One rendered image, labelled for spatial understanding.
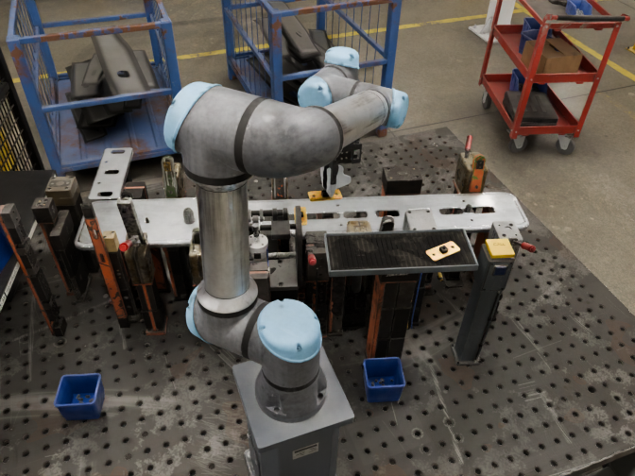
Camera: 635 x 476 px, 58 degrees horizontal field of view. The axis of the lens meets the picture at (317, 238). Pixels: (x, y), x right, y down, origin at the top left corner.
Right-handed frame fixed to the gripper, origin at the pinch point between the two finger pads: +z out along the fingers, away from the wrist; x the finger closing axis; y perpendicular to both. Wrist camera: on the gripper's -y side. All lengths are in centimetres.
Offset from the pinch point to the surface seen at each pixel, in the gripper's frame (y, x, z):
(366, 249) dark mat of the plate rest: 6.5, -12.9, 11.1
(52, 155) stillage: -86, 204, 86
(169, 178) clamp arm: -35, 50, 20
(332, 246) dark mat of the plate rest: -1.2, -9.0, 11.1
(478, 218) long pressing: 54, 6, 23
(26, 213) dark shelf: -77, 46, 23
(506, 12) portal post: 289, 323, 63
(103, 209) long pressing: -56, 46, 25
